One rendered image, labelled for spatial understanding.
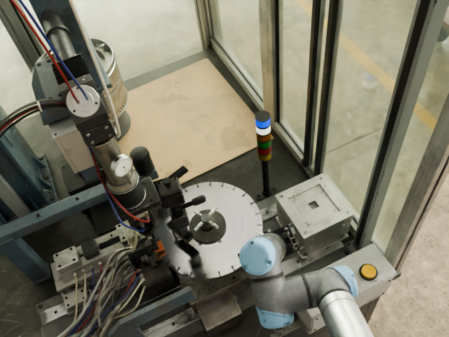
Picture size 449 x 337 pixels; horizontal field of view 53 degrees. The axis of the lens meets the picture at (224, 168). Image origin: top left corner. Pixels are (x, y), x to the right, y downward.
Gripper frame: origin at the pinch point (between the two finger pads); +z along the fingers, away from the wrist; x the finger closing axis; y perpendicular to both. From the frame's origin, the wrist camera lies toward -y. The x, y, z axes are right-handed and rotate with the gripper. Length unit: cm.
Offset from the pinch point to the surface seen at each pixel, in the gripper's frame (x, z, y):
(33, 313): 12, -7, -83
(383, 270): -19.2, 8.9, 21.3
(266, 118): 34.0, 0.6, 11.9
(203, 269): 2.2, -7.3, -21.9
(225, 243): 6.1, -1.6, -14.7
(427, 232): -29, 125, 42
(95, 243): 24, -2, -55
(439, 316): -62, 100, 28
